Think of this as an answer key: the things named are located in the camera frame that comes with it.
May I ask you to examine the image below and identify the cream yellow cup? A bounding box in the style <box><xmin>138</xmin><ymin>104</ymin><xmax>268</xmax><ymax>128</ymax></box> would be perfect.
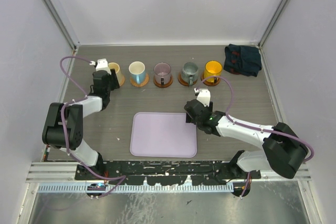
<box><xmin>108</xmin><ymin>62</ymin><xmax>125</xmax><ymax>86</ymax></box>

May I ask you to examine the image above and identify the white cup blue handle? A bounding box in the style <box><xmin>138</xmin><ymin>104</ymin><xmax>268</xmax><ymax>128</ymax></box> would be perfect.
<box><xmin>129</xmin><ymin>61</ymin><xmax>146</xmax><ymax>84</ymax></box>

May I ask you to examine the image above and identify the woven rattan coaster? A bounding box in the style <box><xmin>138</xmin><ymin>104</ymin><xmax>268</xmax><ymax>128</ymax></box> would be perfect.
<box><xmin>130</xmin><ymin>73</ymin><xmax>150</xmax><ymax>87</ymax></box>

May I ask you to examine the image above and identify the wooden coaster back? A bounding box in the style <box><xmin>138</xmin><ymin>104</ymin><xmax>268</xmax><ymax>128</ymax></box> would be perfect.
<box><xmin>178</xmin><ymin>72</ymin><xmax>197</xmax><ymax>87</ymax></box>

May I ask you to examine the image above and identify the dark wooden coaster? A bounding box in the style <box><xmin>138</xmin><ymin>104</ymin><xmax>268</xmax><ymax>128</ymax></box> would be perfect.
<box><xmin>153</xmin><ymin>76</ymin><xmax>173</xmax><ymax>88</ymax></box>

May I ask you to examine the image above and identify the grey green cup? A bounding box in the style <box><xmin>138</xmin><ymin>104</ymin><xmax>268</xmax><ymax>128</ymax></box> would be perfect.
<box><xmin>181</xmin><ymin>62</ymin><xmax>198</xmax><ymax>86</ymax></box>

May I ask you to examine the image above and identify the purple translucent cup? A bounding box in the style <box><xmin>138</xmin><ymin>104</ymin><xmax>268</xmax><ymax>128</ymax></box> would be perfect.
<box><xmin>154</xmin><ymin>62</ymin><xmax>171</xmax><ymax>81</ymax></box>

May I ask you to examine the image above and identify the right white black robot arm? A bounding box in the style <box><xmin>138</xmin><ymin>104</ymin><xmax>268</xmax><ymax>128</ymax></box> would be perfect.
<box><xmin>184</xmin><ymin>99</ymin><xmax>309</xmax><ymax>179</ymax></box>

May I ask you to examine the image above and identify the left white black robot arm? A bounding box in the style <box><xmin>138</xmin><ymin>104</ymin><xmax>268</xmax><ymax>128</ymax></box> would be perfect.
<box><xmin>42</xmin><ymin>69</ymin><xmax>120</xmax><ymax>180</ymax></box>

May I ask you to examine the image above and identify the lilac plastic tray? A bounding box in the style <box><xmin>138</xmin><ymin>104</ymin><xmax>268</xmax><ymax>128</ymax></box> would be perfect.
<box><xmin>130</xmin><ymin>112</ymin><xmax>197</xmax><ymax>158</ymax></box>

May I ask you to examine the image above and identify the dark blue folded cloth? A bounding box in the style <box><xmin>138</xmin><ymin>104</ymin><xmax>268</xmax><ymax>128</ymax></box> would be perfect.
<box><xmin>223</xmin><ymin>44</ymin><xmax>262</xmax><ymax>77</ymax></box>

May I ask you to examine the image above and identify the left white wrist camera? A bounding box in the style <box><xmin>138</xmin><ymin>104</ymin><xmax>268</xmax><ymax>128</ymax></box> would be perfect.
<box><xmin>89</xmin><ymin>58</ymin><xmax>111</xmax><ymax>74</ymax></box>

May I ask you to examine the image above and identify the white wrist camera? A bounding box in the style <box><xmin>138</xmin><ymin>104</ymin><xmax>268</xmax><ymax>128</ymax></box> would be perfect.
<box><xmin>194</xmin><ymin>88</ymin><xmax>211</xmax><ymax>107</ymax></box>
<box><xmin>89</xmin><ymin>58</ymin><xmax>111</xmax><ymax>74</ymax></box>

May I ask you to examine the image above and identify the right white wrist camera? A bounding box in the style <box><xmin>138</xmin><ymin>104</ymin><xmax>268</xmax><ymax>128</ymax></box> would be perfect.
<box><xmin>194</xmin><ymin>88</ymin><xmax>211</xmax><ymax>107</ymax></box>

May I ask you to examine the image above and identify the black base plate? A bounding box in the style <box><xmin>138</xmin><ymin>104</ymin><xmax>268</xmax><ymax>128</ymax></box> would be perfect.
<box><xmin>75</xmin><ymin>159</ymin><xmax>262</xmax><ymax>186</ymax></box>

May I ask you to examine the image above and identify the aluminium rail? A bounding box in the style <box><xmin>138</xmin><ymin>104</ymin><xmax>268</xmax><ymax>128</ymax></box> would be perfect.
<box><xmin>25</xmin><ymin>159</ymin><xmax>312</xmax><ymax>183</ymax></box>

